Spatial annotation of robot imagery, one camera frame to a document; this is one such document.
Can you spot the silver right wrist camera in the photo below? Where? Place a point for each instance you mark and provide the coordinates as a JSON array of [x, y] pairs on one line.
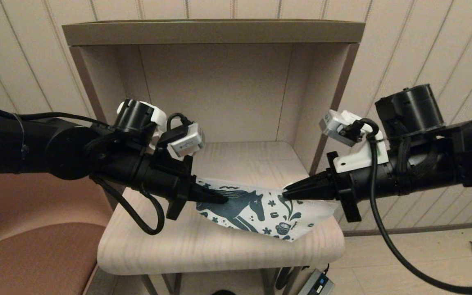
[[334, 125]]

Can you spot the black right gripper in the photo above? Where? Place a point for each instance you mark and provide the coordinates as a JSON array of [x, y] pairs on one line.
[[359, 184]]

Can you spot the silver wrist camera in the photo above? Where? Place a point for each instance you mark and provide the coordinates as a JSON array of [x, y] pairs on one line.
[[334, 125], [187, 141]]

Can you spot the light wood shelf cabinet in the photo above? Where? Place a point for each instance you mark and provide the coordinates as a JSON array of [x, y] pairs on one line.
[[211, 32]]

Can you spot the brown baseboard strip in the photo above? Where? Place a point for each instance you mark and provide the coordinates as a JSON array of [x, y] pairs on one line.
[[424, 228]]

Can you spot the black round floor object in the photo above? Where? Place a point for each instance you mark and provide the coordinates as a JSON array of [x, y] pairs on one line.
[[223, 293]]

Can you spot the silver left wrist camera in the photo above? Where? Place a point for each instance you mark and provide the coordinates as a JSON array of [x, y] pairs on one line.
[[187, 141]]

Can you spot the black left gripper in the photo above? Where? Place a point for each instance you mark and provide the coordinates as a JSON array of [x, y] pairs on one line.
[[160, 178]]

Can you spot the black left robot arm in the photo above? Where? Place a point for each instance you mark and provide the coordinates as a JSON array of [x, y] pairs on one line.
[[35, 149]]

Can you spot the white pouch with horse print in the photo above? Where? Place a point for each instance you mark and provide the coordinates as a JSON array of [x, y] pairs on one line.
[[301, 221]]

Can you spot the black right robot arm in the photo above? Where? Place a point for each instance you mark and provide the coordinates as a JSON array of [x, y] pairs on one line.
[[445, 164]]

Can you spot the white right camera bracket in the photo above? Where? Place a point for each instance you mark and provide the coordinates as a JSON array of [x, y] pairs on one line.
[[355, 159]]

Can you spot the grey power adapter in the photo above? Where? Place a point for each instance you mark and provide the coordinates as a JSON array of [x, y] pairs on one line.
[[318, 284]]

